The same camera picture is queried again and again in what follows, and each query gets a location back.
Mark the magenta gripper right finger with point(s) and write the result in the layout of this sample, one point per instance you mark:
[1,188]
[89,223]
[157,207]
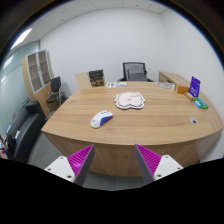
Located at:
[154,166]

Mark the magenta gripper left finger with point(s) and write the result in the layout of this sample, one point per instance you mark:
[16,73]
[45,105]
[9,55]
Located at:
[73,168]

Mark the white and blue computer mouse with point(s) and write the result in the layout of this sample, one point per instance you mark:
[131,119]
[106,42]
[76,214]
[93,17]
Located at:
[101,118]

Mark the wooden office desk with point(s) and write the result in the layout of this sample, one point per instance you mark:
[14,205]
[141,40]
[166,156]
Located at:
[162,125]

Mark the black leather sofa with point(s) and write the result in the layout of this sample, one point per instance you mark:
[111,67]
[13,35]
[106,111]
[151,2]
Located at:
[24,132]

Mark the green blue small box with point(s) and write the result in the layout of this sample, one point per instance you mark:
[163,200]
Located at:
[200,103]

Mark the round white coaster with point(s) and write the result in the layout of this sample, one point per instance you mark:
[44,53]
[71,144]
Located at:
[166,85]

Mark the orange wooden box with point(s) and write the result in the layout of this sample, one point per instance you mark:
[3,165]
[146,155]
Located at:
[181,89]

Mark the black visitor chair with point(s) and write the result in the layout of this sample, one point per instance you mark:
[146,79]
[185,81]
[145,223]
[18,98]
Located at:
[55,93]

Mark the brown cardboard box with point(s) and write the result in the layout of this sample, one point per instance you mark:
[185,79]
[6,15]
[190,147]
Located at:
[82,81]

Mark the white green booklet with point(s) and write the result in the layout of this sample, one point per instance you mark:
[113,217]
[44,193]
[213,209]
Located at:
[116,84]

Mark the wooden side cabinet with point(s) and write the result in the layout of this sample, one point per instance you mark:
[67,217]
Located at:
[173,78]

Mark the purple standing sign card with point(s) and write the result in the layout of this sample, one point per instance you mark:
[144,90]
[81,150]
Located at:
[194,87]

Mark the dark framed picture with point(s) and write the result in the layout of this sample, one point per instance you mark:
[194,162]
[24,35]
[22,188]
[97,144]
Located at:
[96,78]

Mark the grey mesh office chair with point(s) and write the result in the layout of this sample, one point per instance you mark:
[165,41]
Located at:
[134,71]

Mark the wooden bookshelf cabinet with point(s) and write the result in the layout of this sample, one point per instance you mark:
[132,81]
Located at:
[37,74]

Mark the round desk cable grommet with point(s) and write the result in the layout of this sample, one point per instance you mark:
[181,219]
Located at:
[193,120]

